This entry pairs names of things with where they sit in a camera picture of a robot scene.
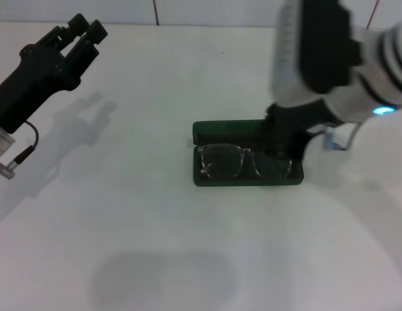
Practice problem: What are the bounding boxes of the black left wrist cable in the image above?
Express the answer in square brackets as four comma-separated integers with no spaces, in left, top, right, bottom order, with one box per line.
[0,120,40,179]

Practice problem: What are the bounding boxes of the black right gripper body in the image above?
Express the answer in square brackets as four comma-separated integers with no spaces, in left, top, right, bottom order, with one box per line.
[259,100,338,161]

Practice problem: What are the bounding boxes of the green glasses case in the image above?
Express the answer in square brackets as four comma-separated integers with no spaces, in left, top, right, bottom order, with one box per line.
[191,119,305,188]

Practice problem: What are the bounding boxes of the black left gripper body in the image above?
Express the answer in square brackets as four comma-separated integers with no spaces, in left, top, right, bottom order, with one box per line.
[0,41,84,134]

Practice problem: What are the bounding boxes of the clear white glasses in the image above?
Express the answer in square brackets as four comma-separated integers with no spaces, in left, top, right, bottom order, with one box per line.
[196,144,293,181]

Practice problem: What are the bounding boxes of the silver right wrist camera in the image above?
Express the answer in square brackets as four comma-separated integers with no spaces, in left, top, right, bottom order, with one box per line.
[272,0,362,108]

